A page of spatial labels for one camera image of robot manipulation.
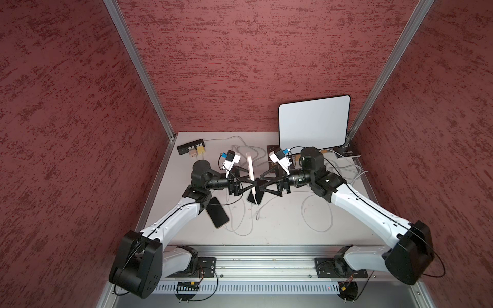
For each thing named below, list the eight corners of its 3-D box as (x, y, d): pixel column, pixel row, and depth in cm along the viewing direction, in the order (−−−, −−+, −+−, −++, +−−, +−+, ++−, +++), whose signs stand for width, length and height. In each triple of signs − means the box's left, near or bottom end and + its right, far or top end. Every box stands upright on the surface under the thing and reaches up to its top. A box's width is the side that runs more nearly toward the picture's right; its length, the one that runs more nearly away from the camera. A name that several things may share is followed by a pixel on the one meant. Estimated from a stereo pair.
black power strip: (179, 155, 112) (177, 152, 109) (177, 150, 114) (176, 146, 112) (205, 146, 116) (204, 143, 114) (203, 142, 119) (202, 138, 116)
